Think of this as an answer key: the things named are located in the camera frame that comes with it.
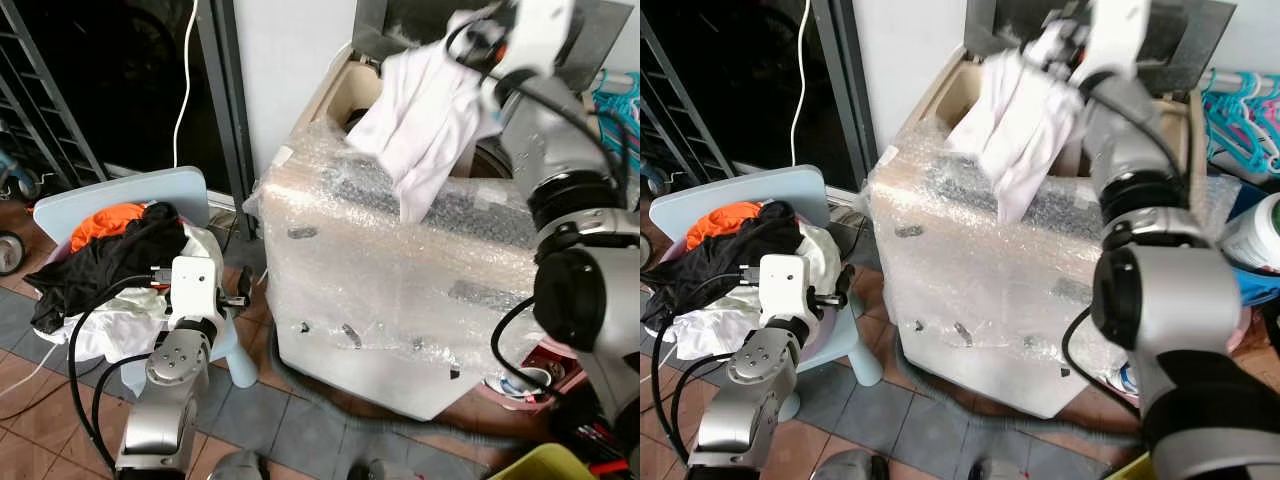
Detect beige top-load washing machine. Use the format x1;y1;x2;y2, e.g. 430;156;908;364
245;40;641;423
865;45;1246;421

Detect clear bubble wrap sheet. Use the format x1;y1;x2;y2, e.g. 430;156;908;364
243;125;561;351
865;125;1241;351

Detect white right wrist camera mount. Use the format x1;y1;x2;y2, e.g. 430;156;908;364
1085;0;1153;79
500;0;578;76

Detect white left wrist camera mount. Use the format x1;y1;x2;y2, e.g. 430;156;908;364
758;254;819;326
170;256;227;323

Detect light blue plastic chair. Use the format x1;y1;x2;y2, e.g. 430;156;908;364
648;165;886;421
33;166;259;396

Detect pink plastic basin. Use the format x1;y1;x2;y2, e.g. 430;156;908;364
480;340;586;406

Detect white garment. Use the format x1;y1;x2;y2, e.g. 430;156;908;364
345;40;503;226
665;225;849;361
58;225;229;363
945;25;1088;226

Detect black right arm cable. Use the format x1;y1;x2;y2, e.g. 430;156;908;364
1075;70;1191;201
1062;305;1141;411
490;295;559;396
445;15;629;186

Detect pink plastic clothes hanger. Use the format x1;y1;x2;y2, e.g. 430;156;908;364
1255;75;1280;151

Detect thin white hanging cable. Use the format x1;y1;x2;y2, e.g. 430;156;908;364
790;0;813;166
172;0;201;169

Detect blue plastic basin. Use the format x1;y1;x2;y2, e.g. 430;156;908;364
1235;265;1280;309

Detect grey robot left foot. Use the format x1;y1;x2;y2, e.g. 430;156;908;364
208;450;269;480
810;450;893;480

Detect black metal grille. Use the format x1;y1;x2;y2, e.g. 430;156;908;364
0;0;109;191
640;15;723;181

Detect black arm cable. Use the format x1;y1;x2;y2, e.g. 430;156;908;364
672;350;746;461
1062;305;1141;411
650;270;761;466
445;15;629;186
68;272;176;471
92;350;161;461
490;295;559;396
1075;70;1191;201

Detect orange garment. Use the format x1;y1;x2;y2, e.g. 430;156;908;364
685;202;766;251
70;203;149;253

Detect grey hanger rail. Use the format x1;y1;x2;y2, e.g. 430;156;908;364
1203;68;1280;87

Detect black garment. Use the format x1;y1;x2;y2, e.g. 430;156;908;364
643;203;801;331
25;203;191;336

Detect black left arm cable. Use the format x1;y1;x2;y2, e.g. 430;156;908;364
92;350;161;461
68;272;176;471
650;270;761;466
672;350;746;461

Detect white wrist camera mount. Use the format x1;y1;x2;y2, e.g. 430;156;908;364
1085;0;1153;79
758;254;819;326
500;0;578;76
170;256;227;323

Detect dark grey door frame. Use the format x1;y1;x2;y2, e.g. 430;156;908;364
195;0;259;211
810;0;873;206

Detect white bottle with green lid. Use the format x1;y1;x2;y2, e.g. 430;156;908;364
1218;192;1280;273

